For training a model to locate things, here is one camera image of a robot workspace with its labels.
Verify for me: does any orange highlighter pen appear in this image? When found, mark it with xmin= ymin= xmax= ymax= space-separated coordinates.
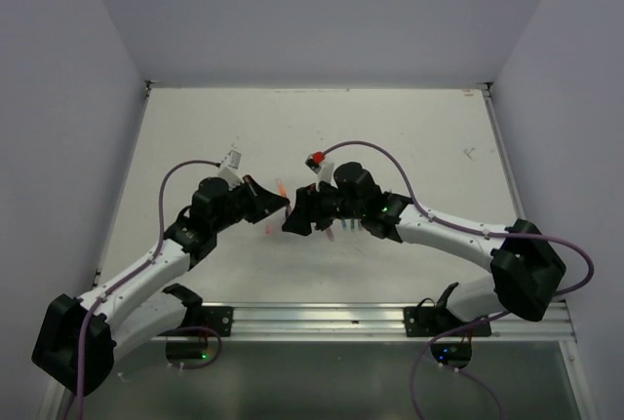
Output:
xmin=276 ymin=178 xmax=292 ymax=219

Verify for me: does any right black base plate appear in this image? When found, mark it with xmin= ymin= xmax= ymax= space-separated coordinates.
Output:
xmin=403 ymin=306 xmax=466 ymax=337

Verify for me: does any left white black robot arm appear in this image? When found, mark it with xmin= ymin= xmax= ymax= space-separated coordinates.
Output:
xmin=31 ymin=175 xmax=290 ymax=396

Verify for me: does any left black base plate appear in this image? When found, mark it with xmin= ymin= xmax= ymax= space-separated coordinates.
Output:
xmin=178 ymin=305 xmax=234 ymax=337

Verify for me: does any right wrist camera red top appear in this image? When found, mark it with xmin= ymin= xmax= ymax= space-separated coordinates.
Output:
xmin=305 ymin=151 xmax=334 ymax=191

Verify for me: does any right side aluminium rail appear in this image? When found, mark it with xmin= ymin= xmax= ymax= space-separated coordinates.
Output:
xmin=480 ymin=84 xmax=527 ymax=221

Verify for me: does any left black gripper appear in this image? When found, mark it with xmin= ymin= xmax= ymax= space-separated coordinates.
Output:
xmin=212 ymin=173 xmax=288 ymax=233

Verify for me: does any aluminium front rail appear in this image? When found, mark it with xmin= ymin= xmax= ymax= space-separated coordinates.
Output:
xmin=145 ymin=298 xmax=577 ymax=342

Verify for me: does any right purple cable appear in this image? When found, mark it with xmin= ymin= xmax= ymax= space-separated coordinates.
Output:
xmin=321 ymin=140 xmax=595 ymax=420

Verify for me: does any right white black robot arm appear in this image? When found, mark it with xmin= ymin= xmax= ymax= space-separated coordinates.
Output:
xmin=282 ymin=162 xmax=566 ymax=335

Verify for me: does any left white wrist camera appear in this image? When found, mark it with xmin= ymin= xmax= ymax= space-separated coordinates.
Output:
xmin=217 ymin=149 xmax=242 ymax=189

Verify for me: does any aluminium rail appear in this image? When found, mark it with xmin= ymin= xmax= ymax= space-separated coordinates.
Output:
xmin=480 ymin=84 xmax=527 ymax=221
xmin=145 ymin=298 xmax=577 ymax=342

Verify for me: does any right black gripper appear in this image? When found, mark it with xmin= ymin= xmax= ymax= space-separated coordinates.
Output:
xmin=282 ymin=176 xmax=365 ymax=234

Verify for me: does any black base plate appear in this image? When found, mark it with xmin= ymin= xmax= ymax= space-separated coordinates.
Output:
xmin=403 ymin=306 xmax=466 ymax=337
xmin=178 ymin=305 xmax=234 ymax=337

